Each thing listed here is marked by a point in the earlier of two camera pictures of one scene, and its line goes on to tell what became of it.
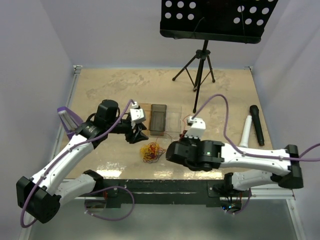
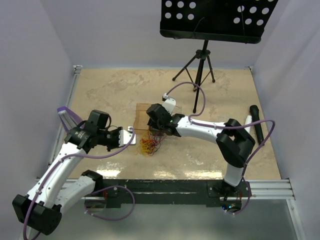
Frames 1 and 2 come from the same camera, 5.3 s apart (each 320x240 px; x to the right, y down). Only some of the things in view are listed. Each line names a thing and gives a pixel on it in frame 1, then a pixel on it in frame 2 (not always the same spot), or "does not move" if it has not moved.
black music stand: [243, 21] does not move
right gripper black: [183, 140] -> [154, 124]
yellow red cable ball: [151, 152] -> [150, 144]
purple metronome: [69, 121] does not move
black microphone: [254, 110] does not move
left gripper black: [139, 136] -> [116, 130]
